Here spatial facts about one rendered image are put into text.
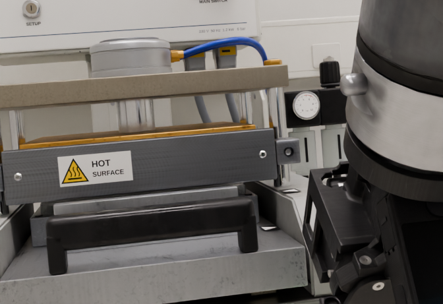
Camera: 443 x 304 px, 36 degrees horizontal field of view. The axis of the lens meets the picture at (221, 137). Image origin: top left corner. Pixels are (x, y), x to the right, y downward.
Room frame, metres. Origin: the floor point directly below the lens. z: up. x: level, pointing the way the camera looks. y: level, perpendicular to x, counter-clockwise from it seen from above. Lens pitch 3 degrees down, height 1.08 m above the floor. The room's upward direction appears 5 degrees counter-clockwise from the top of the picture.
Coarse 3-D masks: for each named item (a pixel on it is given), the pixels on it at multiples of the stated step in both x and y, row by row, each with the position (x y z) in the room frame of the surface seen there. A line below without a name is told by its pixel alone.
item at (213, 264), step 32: (192, 192) 0.55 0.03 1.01; (224, 192) 0.55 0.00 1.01; (256, 224) 0.59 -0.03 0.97; (32, 256) 0.53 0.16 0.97; (96, 256) 0.52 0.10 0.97; (128, 256) 0.51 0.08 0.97; (160, 256) 0.50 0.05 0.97; (192, 256) 0.49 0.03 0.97; (224, 256) 0.48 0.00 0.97; (256, 256) 0.49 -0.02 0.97; (288, 256) 0.49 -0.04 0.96; (0, 288) 0.46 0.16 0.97; (32, 288) 0.46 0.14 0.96; (64, 288) 0.46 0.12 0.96; (96, 288) 0.47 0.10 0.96; (128, 288) 0.47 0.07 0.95; (160, 288) 0.47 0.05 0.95; (192, 288) 0.48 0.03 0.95; (224, 288) 0.48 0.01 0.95; (256, 288) 0.49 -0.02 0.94
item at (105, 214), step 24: (72, 216) 0.47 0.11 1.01; (96, 216) 0.47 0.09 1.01; (120, 216) 0.47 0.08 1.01; (144, 216) 0.47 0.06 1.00; (168, 216) 0.48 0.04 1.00; (192, 216) 0.48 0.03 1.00; (216, 216) 0.48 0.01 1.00; (240, 216) 0.48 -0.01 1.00; (48, 240) 0.46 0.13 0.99; (72, 240) 0.47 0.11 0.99; (96, 240) 0.47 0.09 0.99; (120, 240) 0.47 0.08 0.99; (144, 240) 0.48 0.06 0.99; (240, 240) 0.49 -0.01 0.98; (48, 264) 0.47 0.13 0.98
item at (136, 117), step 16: (128, 112) 0.65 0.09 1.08; (144, 112) 0.65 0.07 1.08; (128, 128) 0.65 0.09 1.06; (144, 128) 0.65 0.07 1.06; (160, 128) 0.70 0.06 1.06; (176, 128) 0.66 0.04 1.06; (192, 128) 0.63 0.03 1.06; (208, 128) 0.59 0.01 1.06; (224, 128) 0.59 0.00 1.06; (240, 128) 0.60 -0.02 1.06; (32, 144) 0.57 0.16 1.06; (48, 144) 0.57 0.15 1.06; (64, 144) 0.57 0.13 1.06
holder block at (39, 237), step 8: (248, 192) 0.63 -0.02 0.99; (256, 200) 0.60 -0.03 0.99; (256, 208) 0.60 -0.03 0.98; (32, 216) 0.58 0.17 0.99; (40, 216) 0.58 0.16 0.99; (48, 216) 0.57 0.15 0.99; (256, 216) 0.60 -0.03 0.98; (32, 224) 0.57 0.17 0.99; (40, 224) 0.57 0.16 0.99; (32, 232) 0.57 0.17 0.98; (40, 232) 0.57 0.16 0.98; (32, 240) 0.57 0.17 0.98; (40, 240) 0.57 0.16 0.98
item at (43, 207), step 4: (244, 184) 0.62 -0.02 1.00; (240, 188) 0.61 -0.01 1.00; (244, 188) 0.61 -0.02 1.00; (240, 192) 0.61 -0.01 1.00; (244, 192) 0.61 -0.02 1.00; (128, 196) 0.65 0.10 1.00; (40, 204) 0.59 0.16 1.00; (44, 204) 0.59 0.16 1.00; (48, 204) 0.59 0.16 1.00; (52, 204) 0.59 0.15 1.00; (40, 208) 0.59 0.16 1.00; (44, 208) 0.59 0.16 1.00; (48, 208) 0.59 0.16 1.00; (52, 208) 0.59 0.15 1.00; (44, 212) 0.59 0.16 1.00; (48, 212) 0.59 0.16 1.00; (52, 212) 0.59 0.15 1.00
